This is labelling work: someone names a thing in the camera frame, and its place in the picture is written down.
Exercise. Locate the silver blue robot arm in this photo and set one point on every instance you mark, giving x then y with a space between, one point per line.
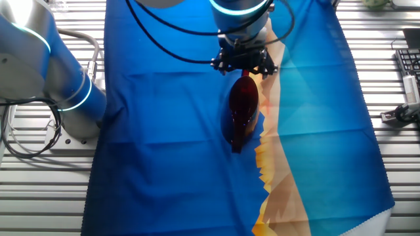
49 75

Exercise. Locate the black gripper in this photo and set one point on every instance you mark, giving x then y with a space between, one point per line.
243 54

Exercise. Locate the green round object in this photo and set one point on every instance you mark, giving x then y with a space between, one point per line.
375 4

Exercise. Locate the gray flat device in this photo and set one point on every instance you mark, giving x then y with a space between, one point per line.
407 3

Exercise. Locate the black keyboard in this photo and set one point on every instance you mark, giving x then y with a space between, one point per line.
408 62

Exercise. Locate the black box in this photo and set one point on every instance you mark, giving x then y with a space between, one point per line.
412 37

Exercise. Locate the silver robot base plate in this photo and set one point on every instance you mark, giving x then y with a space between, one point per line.
75 144

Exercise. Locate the blue cloth with orange print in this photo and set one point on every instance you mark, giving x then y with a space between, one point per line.
164 147

